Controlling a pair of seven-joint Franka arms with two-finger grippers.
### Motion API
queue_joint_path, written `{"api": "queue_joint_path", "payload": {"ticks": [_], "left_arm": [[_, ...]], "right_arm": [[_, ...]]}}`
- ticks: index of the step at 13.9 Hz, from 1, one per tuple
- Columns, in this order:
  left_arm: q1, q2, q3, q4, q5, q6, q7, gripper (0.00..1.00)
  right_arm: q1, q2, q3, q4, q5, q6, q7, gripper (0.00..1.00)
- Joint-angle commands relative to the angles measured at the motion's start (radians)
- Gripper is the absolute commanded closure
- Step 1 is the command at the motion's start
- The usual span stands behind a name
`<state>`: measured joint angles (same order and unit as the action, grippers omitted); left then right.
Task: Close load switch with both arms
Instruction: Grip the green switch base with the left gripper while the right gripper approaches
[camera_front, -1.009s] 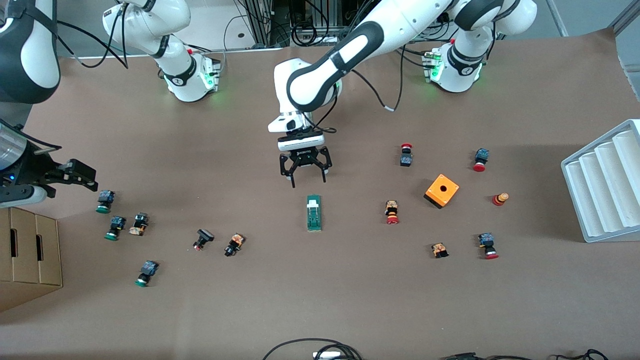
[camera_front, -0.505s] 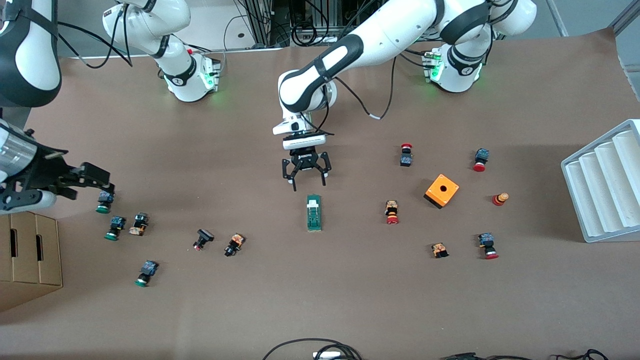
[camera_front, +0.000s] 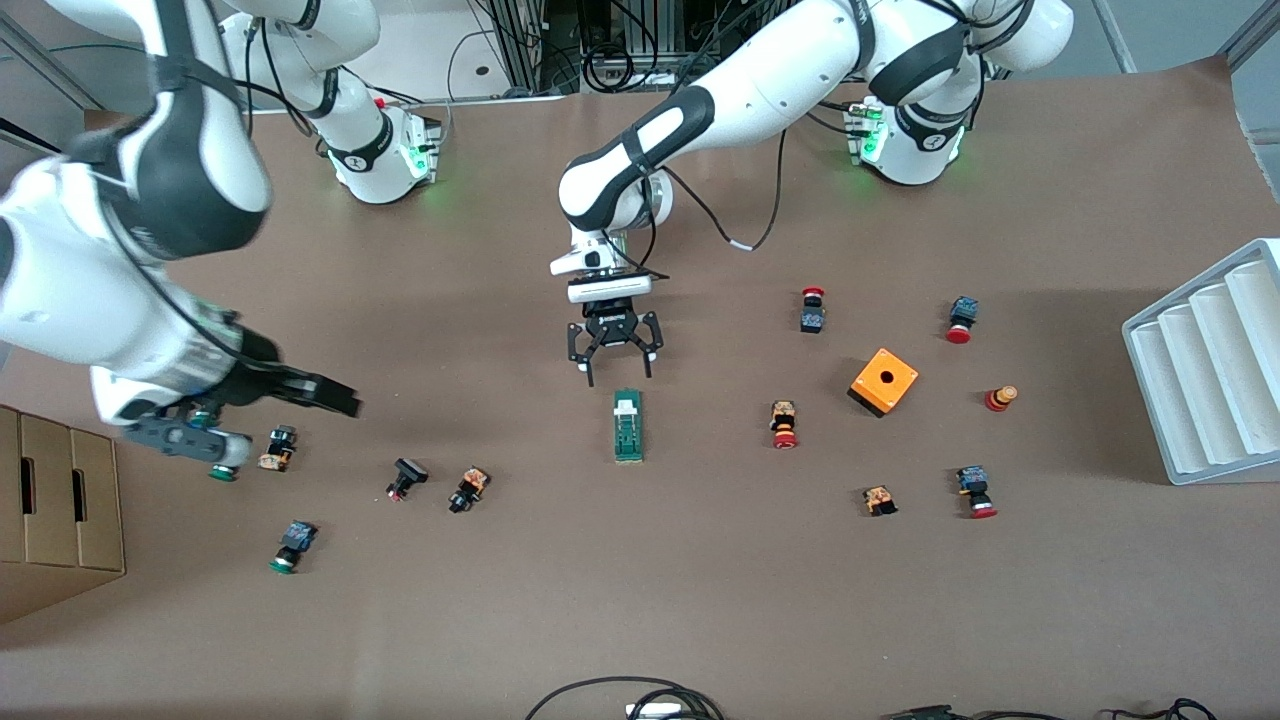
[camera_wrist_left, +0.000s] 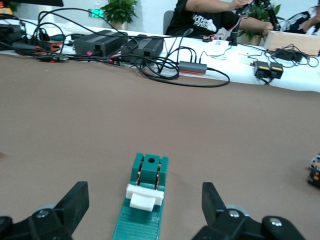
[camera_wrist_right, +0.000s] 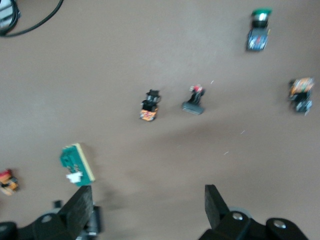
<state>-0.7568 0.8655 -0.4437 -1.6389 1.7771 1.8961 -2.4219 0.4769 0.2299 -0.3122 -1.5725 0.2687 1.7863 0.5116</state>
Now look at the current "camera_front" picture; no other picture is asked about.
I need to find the white ridged plastic tray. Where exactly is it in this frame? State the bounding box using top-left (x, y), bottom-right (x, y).
top-left (1121, 238), bottom-right (1280, 487)

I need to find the thin black cable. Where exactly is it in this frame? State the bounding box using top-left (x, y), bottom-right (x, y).
top-left (880, 697), bottom-right (1221, 720)

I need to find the orange button enclosure box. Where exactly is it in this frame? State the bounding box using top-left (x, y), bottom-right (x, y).
top-left (847, 347), bottom-right (920, 419)

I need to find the black square button red tip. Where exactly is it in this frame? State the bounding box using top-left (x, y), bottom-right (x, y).
top-left (386, 457), bottom-right (430, 502)

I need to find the black looped cable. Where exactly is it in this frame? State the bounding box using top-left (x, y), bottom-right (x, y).
top-left (524, 676), bottom-right (727, 720)

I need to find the brown cardboard box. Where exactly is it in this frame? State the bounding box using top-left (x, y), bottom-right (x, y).
top-left (0, 404), bottom-right (127, 626)

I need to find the grey aluminium frame post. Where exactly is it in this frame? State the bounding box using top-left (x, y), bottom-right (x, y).
top-left (1218, 0), bottom-right (1280, 71)

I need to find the black selector orange contact block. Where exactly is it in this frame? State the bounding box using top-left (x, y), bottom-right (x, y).
top-left (448, 466), bottom-right (492, 515)

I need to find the black equipment rack with cables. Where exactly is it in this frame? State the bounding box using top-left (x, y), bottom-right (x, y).
top-left (480, 0), bottom-right (901, 96)

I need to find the black switch orange contact block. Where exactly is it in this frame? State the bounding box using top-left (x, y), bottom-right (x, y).
top-left (257, 425), bottom-right (299, 473)

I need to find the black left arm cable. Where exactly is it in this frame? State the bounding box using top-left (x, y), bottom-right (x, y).
top-left (655, 128), bottom-right (788, 254)

